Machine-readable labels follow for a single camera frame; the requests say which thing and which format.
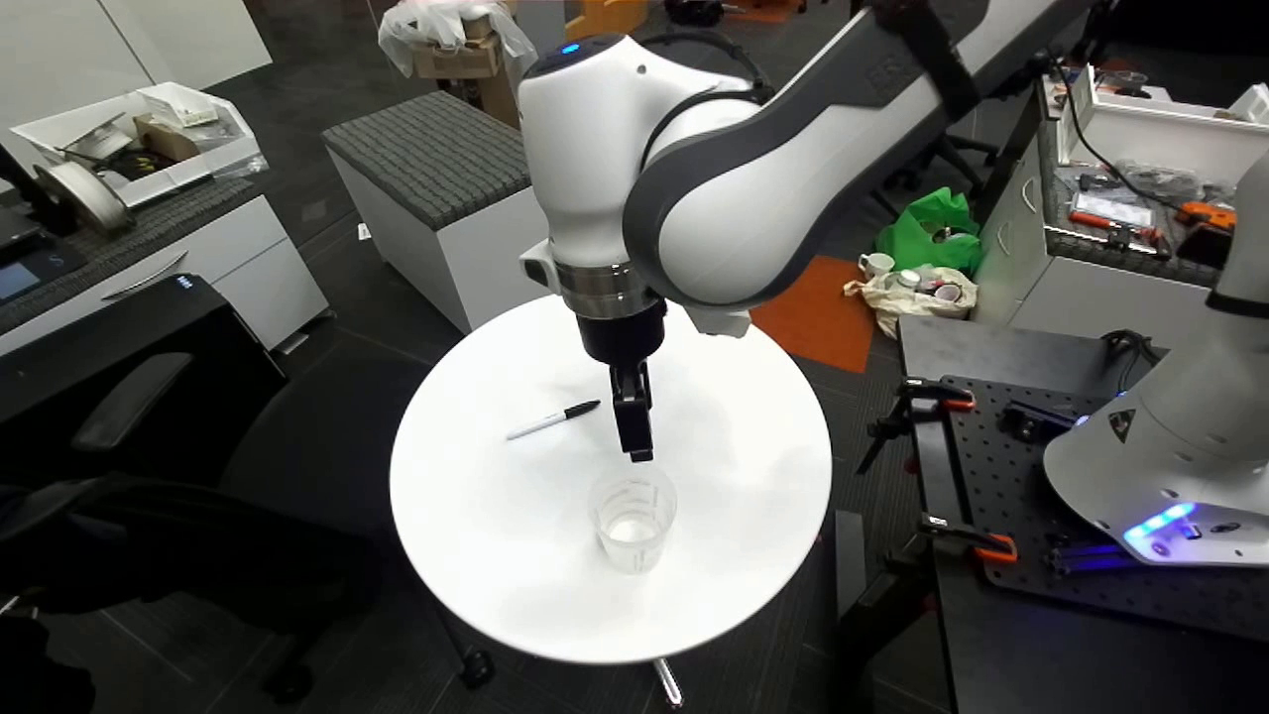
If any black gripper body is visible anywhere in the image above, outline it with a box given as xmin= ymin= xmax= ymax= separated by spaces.
xmin=574 ymin=292 xmax=671 ymax=368

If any black capped white marker pen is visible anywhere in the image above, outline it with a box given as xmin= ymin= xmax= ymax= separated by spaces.
xmin=504 ymin=398 xmax=606 ymax=443

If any clear plastic measuring cup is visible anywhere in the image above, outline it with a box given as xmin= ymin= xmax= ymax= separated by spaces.
xmin=587 ymin=464 xmax=684 ymax=575

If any round white table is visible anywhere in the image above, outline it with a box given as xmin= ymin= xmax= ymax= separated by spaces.
xmin=745 ymin=250 xmax=883 ymax=378

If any white cabinet with gray cushion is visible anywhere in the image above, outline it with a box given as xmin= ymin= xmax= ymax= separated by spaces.
xmin=318 ymin=86 xmax=587 ymax=334

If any black clamp with orange tips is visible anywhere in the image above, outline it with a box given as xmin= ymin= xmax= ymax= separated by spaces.
xmin=854 ymin=378 xmax=984 ymax=475
xmin=915 ymin=510 xmax=1025 ymax=570

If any clear bag of bottles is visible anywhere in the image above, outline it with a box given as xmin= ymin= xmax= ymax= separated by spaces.
xmin=854 ymin=250 xmax=984 ymax=338

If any brown cardboard box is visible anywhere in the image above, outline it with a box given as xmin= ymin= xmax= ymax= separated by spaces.
xmin=414 ymin=32 xmax=529 ymax=131

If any green plastic bag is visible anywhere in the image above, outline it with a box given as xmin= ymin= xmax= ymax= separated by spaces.
xmin=873 ymin=184 xmax=993 ymax=276

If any black robot workbench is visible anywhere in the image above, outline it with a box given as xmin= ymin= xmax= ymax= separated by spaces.
xmin=895 ymin=315 xmax=1269 ymax=714

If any white plastic bag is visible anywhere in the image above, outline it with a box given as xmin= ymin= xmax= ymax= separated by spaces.
xmin=373 ymin=0 xmax=541 ymax=96

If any black perforated breadboard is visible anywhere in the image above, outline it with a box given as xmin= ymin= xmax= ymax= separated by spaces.
xmin=910 ymin=372 xmax=1269 ymax=647

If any white desk with drawers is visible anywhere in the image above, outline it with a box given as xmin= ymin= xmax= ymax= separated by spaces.
xmin=0 ymin=163 xmax=333 ymax=366

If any black office chair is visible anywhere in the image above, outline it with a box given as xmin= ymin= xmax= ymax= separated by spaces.
xmin=0 ymin=268 xmax=462 ymax=707

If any white equipment cart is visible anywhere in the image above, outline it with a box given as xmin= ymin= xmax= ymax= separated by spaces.
xmin=976 ymin=59 xmax=1269 ymax=353

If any white tray of clutter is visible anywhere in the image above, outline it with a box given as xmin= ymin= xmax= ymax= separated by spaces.
xmin=3 ymin=79 xmax=265 ymax=215

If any beige tape roll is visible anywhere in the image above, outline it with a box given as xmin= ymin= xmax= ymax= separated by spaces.
xmin=33 ymin=153 xmax=135 ymax=238

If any orange and black hand tool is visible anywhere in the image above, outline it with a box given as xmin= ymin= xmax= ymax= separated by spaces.
xmin=1172 ymin=193 xmax=1243 ymax=242

